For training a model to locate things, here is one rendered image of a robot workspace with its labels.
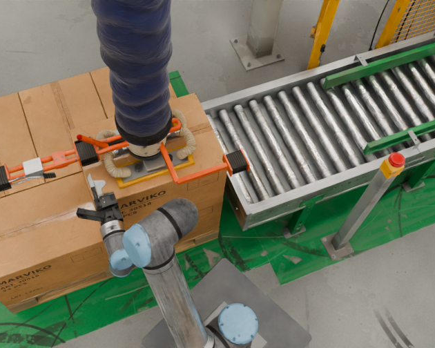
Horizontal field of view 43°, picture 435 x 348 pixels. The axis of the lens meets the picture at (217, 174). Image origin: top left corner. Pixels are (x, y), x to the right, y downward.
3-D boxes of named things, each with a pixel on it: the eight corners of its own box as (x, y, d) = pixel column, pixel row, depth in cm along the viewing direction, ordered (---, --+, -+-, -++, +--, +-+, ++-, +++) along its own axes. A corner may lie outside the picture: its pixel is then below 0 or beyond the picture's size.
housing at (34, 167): (41, 161, 221) (39, 156, 217) (45, 175, 218) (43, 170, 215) (24, 167, 220) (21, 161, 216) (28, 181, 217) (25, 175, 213)
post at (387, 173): (339, 238, 326) (397, 154, 238) (344, 248, 323) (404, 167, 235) (329, 242, 325) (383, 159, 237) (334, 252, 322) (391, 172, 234)
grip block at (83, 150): (94, 142, 227) (92, 134, 222) (101, 161, 223) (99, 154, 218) (74, 148, 225) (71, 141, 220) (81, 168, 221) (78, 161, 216)
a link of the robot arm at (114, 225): (104, 244, 209) (101, 234, 200) (100, 233, 211) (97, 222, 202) (126, 235, 211) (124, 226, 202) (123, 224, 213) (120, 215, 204)
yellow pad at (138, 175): (186, 146, 241) (187, 140, 236) (195, 164, 237) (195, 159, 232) (112, 170, 233) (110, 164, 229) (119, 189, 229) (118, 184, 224)
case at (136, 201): (193, 137, 290) (195, 92, 255) (222, 201, 273) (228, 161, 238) (82, 172, 276) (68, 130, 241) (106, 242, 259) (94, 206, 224)
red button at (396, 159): (397, 154, 238) (400, 149, 235) (405, 167, 235) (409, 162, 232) (383, 159, 237) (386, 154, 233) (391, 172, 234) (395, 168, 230)
